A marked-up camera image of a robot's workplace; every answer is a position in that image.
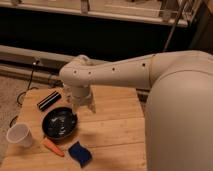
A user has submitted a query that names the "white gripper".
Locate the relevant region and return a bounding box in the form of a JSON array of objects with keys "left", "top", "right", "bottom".
[{"left": 64, "top": 85, "right": 96, "bottom": 115}]

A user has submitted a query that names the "white ceramic cup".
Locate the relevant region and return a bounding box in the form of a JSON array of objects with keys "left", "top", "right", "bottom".
[{"left": 6, "top": 123, "right": 33, "bottom": 147}]

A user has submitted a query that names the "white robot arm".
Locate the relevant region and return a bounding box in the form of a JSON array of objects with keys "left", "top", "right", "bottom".
[{"left": 59, "top": 50, "right": 213, "bottom": 171}]

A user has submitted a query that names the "black ceramic bowl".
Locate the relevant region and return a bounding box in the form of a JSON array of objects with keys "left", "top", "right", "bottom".
[{"left": 42, "top": 107, "right": 78, "bottom": 140}]

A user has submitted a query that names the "black rectangular bar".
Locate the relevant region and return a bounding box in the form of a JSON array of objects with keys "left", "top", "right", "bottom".
[{"left": 37, "top": 91, "right": 61, "bottom": 111}]

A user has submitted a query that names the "blue sponge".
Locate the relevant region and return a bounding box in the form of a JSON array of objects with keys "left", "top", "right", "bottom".
[{"left": 68, "top": 141, "right": 92, "bottom": 168}]

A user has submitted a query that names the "orange carrot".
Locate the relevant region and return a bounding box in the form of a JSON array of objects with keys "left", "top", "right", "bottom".
[{"left": 42, "top": 138, "right": 65, "bottom": 157}]

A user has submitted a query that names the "metal rod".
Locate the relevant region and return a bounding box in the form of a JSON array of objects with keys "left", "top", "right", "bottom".
[{"left": 163, "top": 0, "right": 188, "bottom": 52}]

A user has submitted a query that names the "black cable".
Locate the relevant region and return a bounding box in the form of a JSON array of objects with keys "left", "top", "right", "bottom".
[{"left": 9, "top": 59, "right": 41, "bottom": 128}]

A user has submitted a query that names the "wooden shelf frame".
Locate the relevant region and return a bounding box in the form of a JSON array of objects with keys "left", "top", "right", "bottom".
[{"left": 0, "top": 0, "right": 202, "bottom": 27}]

